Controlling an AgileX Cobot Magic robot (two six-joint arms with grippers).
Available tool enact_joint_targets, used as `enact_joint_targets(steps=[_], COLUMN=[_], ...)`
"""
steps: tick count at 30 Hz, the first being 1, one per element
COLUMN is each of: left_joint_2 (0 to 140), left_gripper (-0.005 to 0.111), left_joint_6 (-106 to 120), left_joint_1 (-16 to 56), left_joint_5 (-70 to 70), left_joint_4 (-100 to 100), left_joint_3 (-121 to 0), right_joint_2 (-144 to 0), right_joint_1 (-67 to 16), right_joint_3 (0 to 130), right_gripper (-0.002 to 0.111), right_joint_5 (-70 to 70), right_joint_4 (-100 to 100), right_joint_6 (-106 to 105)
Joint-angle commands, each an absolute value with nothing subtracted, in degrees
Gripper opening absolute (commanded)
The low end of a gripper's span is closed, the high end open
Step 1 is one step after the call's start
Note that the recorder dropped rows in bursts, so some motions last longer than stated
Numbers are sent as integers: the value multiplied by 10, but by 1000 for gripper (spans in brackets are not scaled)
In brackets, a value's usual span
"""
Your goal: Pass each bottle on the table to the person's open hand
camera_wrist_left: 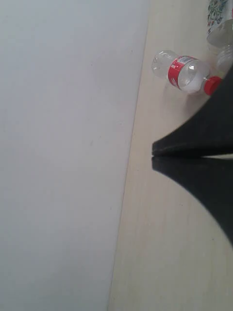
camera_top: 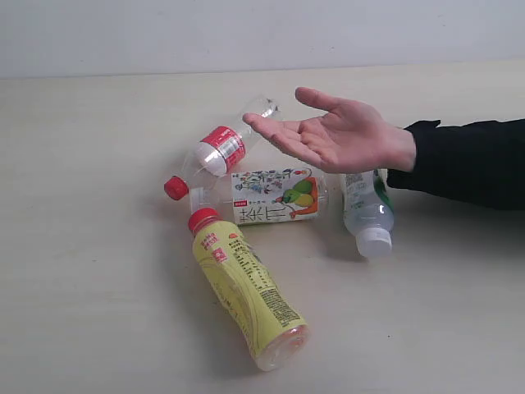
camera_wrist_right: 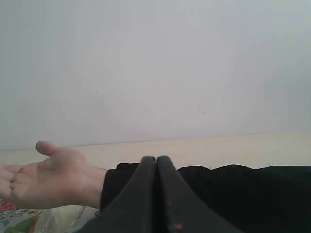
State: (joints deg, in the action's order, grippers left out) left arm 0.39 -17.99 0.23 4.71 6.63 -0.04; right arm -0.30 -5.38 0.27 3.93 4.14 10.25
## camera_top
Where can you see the open bare human hand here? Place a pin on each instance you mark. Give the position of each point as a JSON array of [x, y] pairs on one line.
[[351, 137]]

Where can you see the white green label yogurt bottle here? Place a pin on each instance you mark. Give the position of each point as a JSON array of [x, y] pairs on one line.
[[367, 213]]

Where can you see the yellow label red cap bottle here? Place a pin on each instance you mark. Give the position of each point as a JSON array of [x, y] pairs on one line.
[[272, 328]]

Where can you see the black sleeved forearm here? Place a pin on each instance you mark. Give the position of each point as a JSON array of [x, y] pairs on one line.
[[480, 163]]

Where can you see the clear tea bottle floral label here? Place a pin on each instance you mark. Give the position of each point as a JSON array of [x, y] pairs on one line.
[[265, 196]]

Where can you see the clear red label cola bottle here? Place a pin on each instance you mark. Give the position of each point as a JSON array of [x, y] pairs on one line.
[[220, 151]]

